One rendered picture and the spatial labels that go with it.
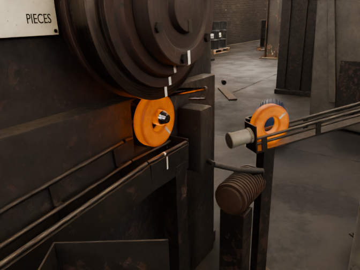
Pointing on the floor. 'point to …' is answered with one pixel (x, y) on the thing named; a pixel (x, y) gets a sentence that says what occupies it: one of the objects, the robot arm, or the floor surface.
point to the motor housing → (237, 217)
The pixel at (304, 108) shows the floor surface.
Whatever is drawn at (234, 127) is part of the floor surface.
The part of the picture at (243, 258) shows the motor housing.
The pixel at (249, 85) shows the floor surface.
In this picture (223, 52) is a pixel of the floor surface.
